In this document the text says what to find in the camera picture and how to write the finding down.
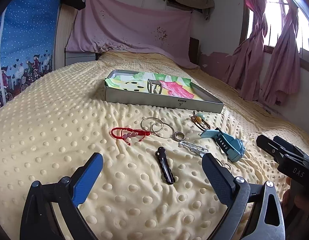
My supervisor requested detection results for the light blue smart watch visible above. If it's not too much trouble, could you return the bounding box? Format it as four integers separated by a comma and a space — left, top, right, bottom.
200, 128, 245, 163

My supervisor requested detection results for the silver hair clip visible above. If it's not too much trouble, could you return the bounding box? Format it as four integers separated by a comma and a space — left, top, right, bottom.
178, 141, 209, 158

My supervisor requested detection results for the brown hair tie with beads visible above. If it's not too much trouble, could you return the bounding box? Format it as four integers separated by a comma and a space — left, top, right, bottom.
190, 110, 212, 131

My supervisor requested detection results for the small silver key ring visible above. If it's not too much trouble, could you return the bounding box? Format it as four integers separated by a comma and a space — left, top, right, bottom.
171, 131, 186, 142

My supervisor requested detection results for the black hair clip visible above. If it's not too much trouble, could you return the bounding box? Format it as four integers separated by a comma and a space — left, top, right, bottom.
155, 147, 175, 185

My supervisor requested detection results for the red cord bracelet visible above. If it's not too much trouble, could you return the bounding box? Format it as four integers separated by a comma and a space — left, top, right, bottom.
110, 126, 151, 146

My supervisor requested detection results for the right hand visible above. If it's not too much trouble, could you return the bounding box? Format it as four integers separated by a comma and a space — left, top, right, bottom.
282, 177, 309, 220

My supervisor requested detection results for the right pink window curtain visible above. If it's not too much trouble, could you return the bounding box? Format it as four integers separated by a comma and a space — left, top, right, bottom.
260, 0, 301, 106

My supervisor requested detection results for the pink window curtain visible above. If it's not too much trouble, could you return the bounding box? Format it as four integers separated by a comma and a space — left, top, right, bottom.
224, 0, 268, 101
260, 0, 301, 106

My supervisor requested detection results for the left pink window curtain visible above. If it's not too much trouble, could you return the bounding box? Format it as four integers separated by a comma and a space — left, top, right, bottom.
224, 0, 268, 101

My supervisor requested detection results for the yellow dotted blanket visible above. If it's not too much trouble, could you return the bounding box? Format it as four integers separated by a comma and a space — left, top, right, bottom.
0, 53, 309, 239

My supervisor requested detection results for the colourful drawing paper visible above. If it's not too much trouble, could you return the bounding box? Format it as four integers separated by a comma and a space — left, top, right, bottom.
105, 72, 203, 101

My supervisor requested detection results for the grey shallow tray box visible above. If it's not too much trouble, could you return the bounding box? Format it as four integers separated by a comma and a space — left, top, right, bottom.
105, 69, 224, 113

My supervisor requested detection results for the grey small rack holder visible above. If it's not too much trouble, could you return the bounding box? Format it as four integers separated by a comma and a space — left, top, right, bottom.
147, 79, 163, 95

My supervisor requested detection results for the window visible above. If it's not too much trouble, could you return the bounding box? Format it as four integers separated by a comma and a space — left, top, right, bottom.
264, 0, 309, 72

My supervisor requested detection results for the blue patterned curtain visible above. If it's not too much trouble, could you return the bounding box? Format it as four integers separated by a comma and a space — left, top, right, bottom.
0, 0, 60, 108

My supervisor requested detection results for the pink cloth on headboard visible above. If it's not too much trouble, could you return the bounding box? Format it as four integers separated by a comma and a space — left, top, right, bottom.
65, 0, 197, 69

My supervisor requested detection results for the wooden headboard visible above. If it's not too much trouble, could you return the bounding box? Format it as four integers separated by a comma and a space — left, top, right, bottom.
54, 5, 96, 69

